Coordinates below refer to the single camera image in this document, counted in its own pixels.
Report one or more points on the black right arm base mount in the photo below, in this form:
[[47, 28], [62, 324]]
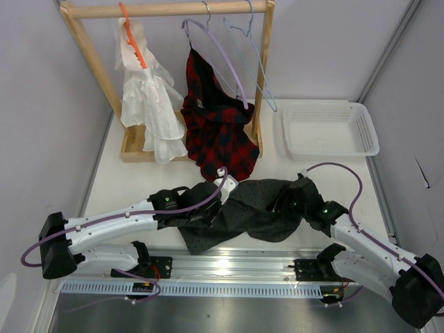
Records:
[[313, 270]]

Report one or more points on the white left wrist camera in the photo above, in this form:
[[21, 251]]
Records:
[[226, 182]]

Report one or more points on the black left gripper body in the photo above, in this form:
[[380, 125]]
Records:
[[207, 216]]

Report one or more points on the orange plastic hanger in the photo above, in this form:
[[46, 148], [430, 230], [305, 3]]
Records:
[[131, 39]]

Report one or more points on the white ruffled dress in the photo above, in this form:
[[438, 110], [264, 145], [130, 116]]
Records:
[[149, 97]]

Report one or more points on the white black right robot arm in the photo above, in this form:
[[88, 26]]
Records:
[[413, 285]]

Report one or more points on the red black plaid garment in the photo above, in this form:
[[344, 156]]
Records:
[[215, 124]]

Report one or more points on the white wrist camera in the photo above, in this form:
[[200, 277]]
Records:
[[226, 182], [305, 173]]

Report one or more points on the wooden clothes rack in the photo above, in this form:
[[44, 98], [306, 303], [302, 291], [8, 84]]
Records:
[[73, 16]]

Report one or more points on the white slotted cable duct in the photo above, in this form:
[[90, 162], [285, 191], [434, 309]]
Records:
[[130, 288]]

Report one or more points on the white perforated plastic basket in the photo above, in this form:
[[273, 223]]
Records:
[[328, 129]]

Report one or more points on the dark grey dotted skirt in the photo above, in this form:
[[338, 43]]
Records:
[[250, 209]]

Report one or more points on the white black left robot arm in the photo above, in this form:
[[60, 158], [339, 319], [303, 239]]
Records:
[[68, 245]]

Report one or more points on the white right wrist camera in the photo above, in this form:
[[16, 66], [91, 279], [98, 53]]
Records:
[[305, 173]]

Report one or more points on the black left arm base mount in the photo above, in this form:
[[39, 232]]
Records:
[[161, 267]]

